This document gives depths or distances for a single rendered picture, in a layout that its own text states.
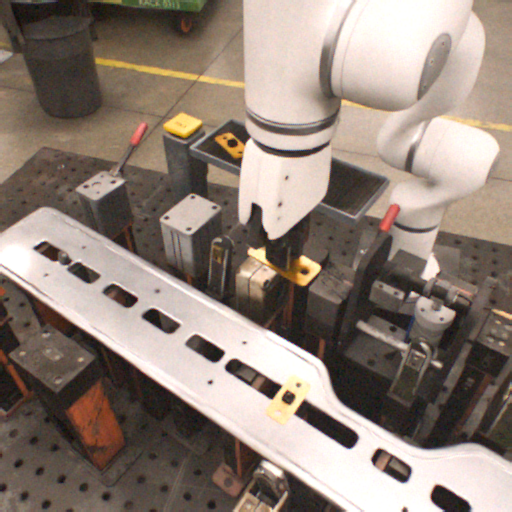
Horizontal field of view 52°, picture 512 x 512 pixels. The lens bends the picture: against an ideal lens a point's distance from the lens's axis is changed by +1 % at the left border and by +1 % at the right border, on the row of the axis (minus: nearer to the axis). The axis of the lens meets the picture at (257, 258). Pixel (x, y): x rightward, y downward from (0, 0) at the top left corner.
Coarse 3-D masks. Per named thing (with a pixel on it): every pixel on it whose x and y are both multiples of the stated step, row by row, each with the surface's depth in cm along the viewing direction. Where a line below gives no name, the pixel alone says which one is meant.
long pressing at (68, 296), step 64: (0, 256) 104; (128, 256) 103; (128, 320) 93; (192, 320) 93; (192, 384) 84; (320, 384) 84; (256, 448) 77; (320, 448) 76; (384, 448) 76; (448, 448) 76
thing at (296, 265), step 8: (256, 256) 61; (264, 256) 61; (264, 264) 60; (296, 264) 60; (304, 264) 60; (312, 264) 60; (280, 272) 59; (288, 272) 59; (296, 272) 59; (312, 272) 59; (296, 280) 58; (304, 280) 58
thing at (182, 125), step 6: (180, 114) 111; (174, 120) 110; (180, 120) 110; (186, 120) 110; (192, 120) 110; (198, 120) 110; (168, 126) 108; (174, 126) 108; (180, 126) 108; (186, 126) 108; (192, 126) 108; (198, 126) 109; (174, 132) 108; (180, 132) 107; (186, 132) 107; (192, 132) 108
